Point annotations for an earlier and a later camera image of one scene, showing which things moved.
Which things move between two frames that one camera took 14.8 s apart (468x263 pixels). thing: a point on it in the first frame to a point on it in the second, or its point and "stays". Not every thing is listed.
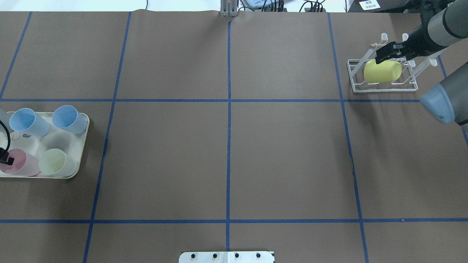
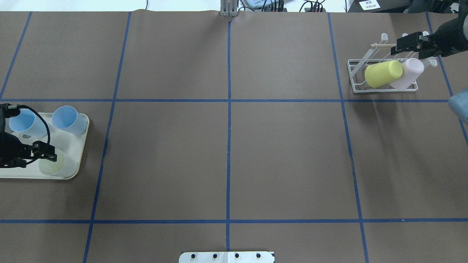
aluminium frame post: x=229 y=8 stays
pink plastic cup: x=24 y=164 to x=412 y=68
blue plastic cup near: x=26 y=120 stays
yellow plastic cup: x=387 y=71 stays
